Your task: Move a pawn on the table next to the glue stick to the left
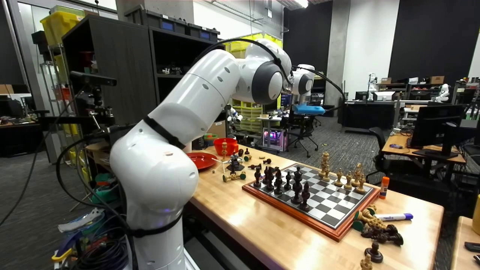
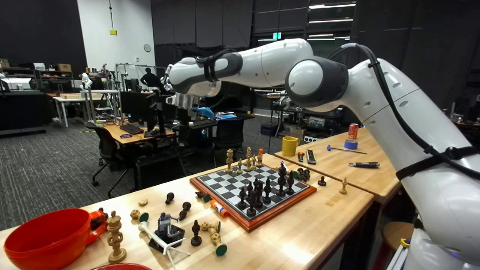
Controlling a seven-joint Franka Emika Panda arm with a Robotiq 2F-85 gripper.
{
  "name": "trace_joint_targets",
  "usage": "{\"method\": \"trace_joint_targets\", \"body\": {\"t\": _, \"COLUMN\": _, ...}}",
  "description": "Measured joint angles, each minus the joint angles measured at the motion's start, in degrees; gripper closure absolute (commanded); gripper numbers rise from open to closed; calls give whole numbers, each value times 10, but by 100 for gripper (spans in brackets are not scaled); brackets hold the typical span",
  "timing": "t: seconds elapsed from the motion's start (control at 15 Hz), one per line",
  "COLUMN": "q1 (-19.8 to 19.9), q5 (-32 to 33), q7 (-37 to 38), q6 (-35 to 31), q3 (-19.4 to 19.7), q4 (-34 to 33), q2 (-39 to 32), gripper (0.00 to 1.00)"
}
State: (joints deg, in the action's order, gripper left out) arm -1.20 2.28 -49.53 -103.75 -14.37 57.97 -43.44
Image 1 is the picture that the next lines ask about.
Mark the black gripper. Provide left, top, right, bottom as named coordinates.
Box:
left=294, top=113, right=318, bottom=147

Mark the orange capped glue stick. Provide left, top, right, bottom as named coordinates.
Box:
left=378, top=176, right=392, bottom=200

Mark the black swivel chair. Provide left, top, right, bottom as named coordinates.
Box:
left=287, top=113, right=323, bottom=159

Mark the purple lit box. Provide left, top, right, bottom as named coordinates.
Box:
left=261, top=128, right=290, bottom=153

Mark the tall light chess piece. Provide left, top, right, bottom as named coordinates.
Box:
left=320, top=150, right=333, bottom=183
left=353, top=162, right=363, bottom=189

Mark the tall dark chess piece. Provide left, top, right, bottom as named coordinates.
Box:
left=291, top=167, right=305, bottom=206

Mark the black cabinet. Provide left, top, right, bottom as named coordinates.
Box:
left=341, top=99, right=398, bottom=132

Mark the red plastic bowl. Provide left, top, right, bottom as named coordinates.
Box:
left=213, top=137, right=240, bottom=158

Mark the black office chair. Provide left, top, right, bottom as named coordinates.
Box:
left=366, top=126, right=402, bottom=185

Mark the light chess piece green base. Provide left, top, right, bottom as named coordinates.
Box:
left=222, top=171, right=248, bottom=183

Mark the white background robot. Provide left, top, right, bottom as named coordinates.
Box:
left=366, top=74, right=396, bottom=102

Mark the wooden office desk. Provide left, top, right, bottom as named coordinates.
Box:
left=381, top=132, right=468, bottom=167

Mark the light chess knight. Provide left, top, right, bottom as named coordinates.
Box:
left=356, top=206, right=380, bottom=231

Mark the red plastic plate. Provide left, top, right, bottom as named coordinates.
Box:
left=188, top=152, right=219, bottom=173

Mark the yellow bin rack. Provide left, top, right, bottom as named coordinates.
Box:
left=222, top=32, right=285, bottom=137

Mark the white marker with blue cap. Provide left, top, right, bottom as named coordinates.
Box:
left=374, top=212, right=416, bottom=224

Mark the black computer monitor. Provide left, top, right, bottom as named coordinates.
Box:
left=410, top=104, right=467, bottom=152

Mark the yellow cup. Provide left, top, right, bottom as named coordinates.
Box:
left=471, top=195, right=480, bottom=237

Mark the wooden side table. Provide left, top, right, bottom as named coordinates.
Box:
left=450, top=215, right=480, bottom=270

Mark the dark shelf unit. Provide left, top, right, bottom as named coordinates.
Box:
left=60, top=12, right=228, bottom=152

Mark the chess board with red frame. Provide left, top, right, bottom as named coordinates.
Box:
left=242, top=162, right=383, bottom=243

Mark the black camera stand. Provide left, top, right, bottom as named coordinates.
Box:
left=35, top=69, right=120, bottom=170

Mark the floor cable bundle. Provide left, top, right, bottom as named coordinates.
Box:
left=51, top=207, right=132, bottom=270

